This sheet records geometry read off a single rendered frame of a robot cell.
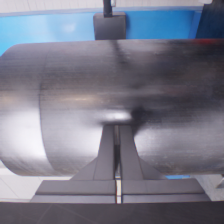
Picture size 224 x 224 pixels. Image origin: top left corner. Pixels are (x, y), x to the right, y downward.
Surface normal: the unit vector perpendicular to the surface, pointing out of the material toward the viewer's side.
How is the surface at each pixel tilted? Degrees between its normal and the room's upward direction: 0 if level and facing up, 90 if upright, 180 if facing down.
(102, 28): 90
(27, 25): 90
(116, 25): 90
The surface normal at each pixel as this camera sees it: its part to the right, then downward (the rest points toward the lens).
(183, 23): 0.00, 0.62
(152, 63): -0.03, -0.46
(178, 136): -0.01, 0.31
